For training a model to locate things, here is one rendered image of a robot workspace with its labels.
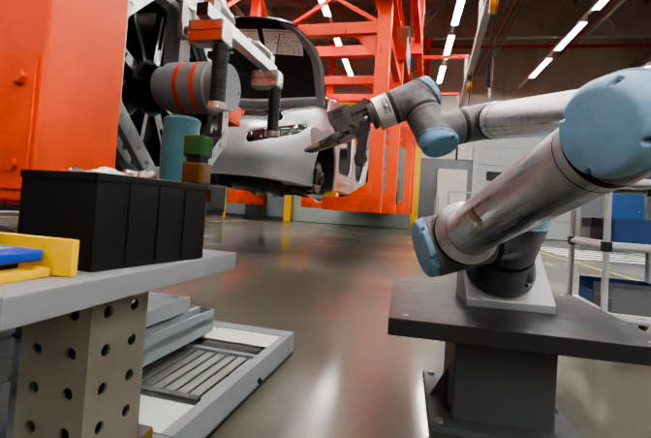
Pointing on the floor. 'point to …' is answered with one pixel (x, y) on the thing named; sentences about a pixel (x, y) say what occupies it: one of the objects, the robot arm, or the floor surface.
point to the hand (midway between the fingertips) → (309, 151)
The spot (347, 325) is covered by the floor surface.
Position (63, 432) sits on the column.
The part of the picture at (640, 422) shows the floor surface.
